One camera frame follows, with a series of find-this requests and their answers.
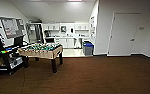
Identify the white under-sink cabinet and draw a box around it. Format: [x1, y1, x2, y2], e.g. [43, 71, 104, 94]
[55, 37, 75, 49]

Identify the blue lid recycling bin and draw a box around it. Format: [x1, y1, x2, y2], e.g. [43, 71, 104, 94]
[83, 40, 95, 57]

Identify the foosball table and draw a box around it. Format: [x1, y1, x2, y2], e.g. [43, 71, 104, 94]
[18, 42, 64, 74]

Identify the stainless steel refrigerator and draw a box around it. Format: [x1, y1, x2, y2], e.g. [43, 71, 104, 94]
[25, 22, 45, 45]

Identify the white paper sheet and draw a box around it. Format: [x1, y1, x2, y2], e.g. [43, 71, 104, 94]
[29, 25, 36, 32]

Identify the white door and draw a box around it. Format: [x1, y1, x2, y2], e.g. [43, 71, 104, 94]
[107, 12, 142, 57]

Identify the white three-door wall cabinet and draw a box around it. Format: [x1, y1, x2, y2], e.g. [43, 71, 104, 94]
[74, 22, 91, 32]

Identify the large printed wall poster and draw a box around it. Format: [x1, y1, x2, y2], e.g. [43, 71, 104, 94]
[89, 15, 96, 38]

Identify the wall notice board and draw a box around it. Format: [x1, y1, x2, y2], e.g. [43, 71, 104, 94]
[0, 16, 26, 39]

